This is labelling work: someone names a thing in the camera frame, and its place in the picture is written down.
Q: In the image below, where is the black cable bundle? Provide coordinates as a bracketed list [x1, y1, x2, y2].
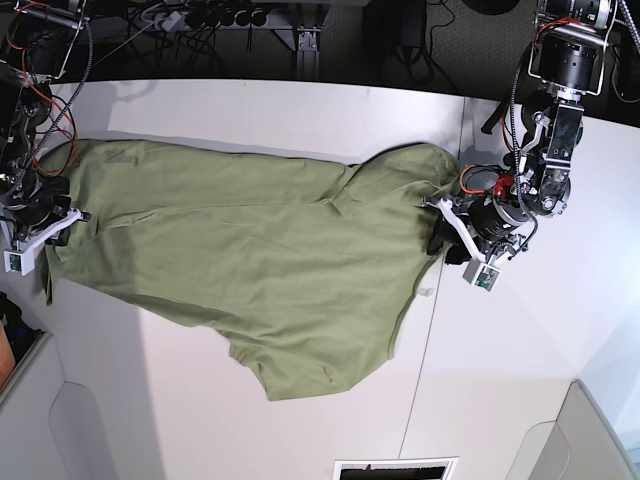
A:
[124, 0, 281, 56]

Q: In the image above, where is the white framed floor vent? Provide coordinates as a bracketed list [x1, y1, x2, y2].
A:
[332, 457, 459, 480]

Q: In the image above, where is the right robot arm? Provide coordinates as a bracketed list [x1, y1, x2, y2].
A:
[1, 1, 93, 247]

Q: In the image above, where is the grey table leg bracket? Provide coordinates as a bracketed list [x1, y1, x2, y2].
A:
[295, 29, 320, 81]

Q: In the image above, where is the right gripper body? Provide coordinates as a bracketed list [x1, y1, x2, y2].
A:
[1, 177, 71, 247]

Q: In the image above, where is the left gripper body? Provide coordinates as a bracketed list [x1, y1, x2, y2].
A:
[424, 194, 535, 262]

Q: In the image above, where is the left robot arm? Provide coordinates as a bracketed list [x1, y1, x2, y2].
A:
[425, 1, 634, 266]

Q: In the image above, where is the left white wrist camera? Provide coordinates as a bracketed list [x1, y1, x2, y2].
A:
[463, 260, 501, 292]

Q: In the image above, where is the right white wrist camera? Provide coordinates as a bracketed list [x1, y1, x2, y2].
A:
[3, 250, 35, 276]

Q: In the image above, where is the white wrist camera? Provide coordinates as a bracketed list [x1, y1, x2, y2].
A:
[463, 260, 501, 292]
[3, 250, 35, 276]

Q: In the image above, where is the green t-shirt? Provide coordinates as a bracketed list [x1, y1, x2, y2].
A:
[38, 140, 459, 401]

